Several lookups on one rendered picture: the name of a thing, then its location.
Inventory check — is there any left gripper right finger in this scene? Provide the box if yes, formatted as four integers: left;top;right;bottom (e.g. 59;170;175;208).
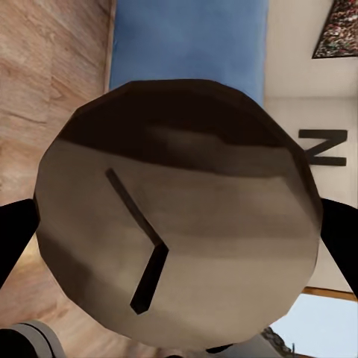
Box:
320;198;358;298

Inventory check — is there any pillar candle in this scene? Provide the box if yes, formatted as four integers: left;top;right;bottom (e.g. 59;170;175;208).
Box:
33;78;324;351

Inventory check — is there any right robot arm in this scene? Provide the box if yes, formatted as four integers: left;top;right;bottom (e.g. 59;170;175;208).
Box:
207;333;283;358

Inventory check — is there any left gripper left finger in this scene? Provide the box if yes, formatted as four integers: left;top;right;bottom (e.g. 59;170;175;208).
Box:
0;198;39;288

